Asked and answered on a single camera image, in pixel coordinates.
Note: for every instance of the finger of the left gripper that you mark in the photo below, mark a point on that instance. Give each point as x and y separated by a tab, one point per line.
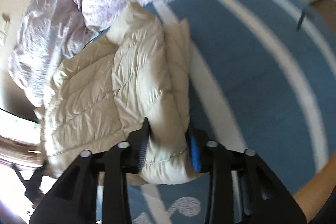
32	186

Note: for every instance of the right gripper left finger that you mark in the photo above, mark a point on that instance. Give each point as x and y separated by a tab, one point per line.
72	199

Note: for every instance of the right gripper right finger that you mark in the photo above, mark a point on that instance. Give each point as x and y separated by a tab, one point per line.
243	189

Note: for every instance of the beige quilted down jacket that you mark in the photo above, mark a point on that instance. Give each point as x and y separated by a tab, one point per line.
138	70

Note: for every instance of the blue white striped bedsheet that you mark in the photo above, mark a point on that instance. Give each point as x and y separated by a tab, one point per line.
262	77

